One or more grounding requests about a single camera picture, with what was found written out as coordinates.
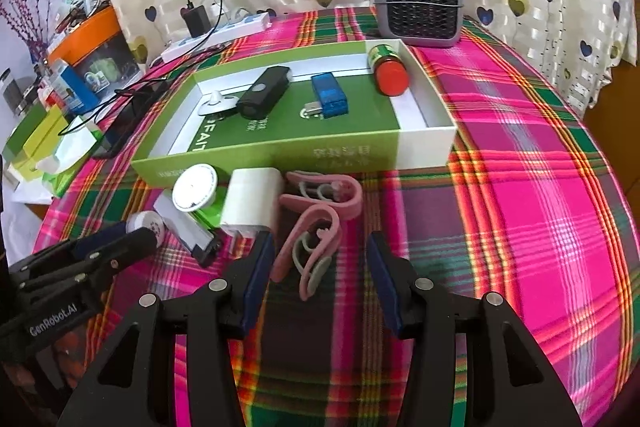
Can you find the white power adapter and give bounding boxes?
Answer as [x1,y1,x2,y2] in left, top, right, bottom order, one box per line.
[219,168,283,238]

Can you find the black phone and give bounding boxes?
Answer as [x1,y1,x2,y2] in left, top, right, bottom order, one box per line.
[90,79,171,158]

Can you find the black charger cable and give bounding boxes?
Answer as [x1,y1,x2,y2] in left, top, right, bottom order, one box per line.
[186,0,224,38]

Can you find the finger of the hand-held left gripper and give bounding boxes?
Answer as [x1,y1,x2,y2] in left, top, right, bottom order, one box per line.
[9,229,159,304]
[15,226,136,266]

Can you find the pink plastic clip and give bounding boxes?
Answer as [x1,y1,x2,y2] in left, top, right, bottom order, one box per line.
[270,196,342,300]
[277,170,363,223]

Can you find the brown bottle with red cap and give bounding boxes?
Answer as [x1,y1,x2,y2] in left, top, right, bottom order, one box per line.
[367,44,410,98]

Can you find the dark green carton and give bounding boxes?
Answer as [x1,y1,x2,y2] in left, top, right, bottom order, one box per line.
[2,104,56,158]

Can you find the brown wooden panel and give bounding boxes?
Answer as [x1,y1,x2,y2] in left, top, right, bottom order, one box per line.
[582,52,640,188]

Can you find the green and white cardboard box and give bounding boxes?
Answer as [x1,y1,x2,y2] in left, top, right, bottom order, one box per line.
[131,39,458,188]

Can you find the blue and white carton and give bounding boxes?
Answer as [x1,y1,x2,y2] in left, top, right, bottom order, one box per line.
[47,59,101,115]

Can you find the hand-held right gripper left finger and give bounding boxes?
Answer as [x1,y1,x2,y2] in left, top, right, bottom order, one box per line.
[57,231,276,427]

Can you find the white disc with green base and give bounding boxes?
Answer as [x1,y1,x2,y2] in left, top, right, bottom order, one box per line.
[171,163,222,230]

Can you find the black cables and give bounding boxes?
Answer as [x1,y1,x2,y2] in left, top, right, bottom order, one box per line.
[60,42,226,138]

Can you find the pink and green plaid tablecloth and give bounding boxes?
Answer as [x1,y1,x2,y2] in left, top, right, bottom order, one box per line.
[30,6,636,427]

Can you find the black bike light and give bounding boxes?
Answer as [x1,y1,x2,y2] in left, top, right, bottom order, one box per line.
[236,66,292,120]

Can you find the green tissue pack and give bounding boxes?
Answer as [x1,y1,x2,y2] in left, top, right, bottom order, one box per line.
[37,114,103,198]

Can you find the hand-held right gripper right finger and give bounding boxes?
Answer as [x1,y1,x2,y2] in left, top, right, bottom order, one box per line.
[367,231,583,427]

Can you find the white power strip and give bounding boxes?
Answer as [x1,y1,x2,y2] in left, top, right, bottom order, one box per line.
[161,11,273,62]

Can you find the clutter pile on bin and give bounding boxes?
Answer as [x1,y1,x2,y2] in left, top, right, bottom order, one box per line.
[50,0,113,38]

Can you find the yellow-green carton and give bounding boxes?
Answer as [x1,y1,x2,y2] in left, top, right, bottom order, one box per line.
[10,109,71,180]

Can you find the black charger plug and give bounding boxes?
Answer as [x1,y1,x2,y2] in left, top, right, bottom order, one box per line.
[182,5,212,36]

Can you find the blue usb tester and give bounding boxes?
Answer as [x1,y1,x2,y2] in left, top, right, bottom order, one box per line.
[301,71,349,120]

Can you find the white roller-head flashlight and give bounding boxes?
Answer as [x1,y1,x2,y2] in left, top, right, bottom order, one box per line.
[126,197,223,269]

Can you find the orange-lidded storage bin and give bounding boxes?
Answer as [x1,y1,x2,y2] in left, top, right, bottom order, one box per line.
[46,4,141,82]

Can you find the grey panda massager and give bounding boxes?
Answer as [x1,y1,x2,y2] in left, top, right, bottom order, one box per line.
[197,89,241,118]

